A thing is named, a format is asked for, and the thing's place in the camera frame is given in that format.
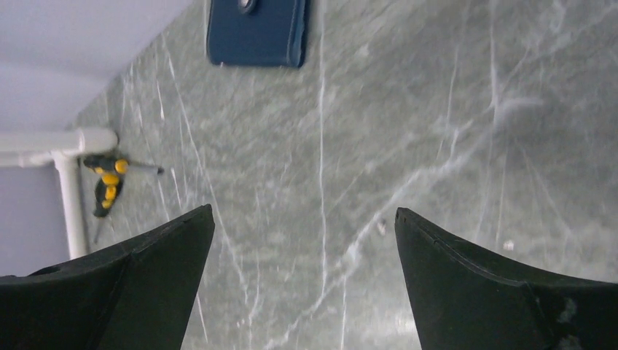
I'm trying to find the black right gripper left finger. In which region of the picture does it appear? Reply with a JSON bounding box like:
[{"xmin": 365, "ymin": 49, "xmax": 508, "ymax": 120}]
[{"xmin": 1, "ymin": 205, "xmax": 215, "ymax": 349}]

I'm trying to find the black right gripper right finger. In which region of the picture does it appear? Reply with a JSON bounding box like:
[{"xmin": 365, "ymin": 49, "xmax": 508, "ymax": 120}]
[{"xmin": 394, "ymin": 207, "xmax": 617, "ymax": 349}]

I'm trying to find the blue leather card holder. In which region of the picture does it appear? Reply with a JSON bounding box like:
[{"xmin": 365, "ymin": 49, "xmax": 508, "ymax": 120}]
[{"xmin": 206, "ymin": 0, "xmax": 310, "ymax": 68}]

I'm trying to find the yellow black screwdriver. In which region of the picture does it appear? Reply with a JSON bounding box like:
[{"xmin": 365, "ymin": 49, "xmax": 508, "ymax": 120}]
[{"xmin": 82, "ymin": 154, "xmax": 165, "ymax": 218}]

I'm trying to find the white pvc pipe frame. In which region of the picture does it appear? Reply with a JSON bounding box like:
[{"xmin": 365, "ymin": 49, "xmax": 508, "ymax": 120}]
[{"xmin": 1, "ymin": 127, "xmax": 118, "ymax": 259}]

